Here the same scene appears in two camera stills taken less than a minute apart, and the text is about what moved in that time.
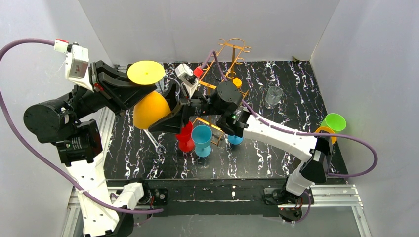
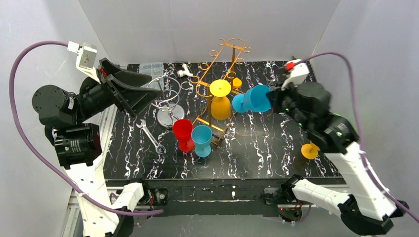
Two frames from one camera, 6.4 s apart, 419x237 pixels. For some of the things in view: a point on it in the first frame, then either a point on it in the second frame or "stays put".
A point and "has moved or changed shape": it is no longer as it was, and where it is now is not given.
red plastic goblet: [186, 142] stays put
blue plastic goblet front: [202, 135] stays put
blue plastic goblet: [234, 139] -> [255, 99]
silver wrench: [160, 149] stays put
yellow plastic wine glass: [154, 106] has moved or changed shape
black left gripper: [97, 83] stays put
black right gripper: [186, 106] -> [281, 99]
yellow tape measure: [237, 82] stays put
